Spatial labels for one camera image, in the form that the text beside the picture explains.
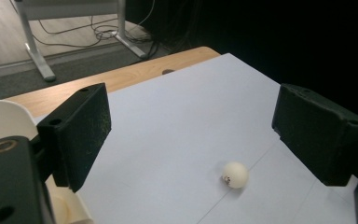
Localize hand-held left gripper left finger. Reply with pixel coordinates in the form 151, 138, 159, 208
36, 82, 113, 193

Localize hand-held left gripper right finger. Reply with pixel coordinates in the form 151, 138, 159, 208
271, 82, 358, 188

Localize white plastic storage bin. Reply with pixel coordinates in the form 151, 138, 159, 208
0, 99, 95, 224

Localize wooden table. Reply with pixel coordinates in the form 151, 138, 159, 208
5, 46, 222, 119

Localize grey metal desk frame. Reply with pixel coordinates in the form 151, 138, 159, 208
13, 0, 147, 83

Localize tangle of floor cables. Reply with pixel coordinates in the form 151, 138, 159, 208
8, 0, 157, 61

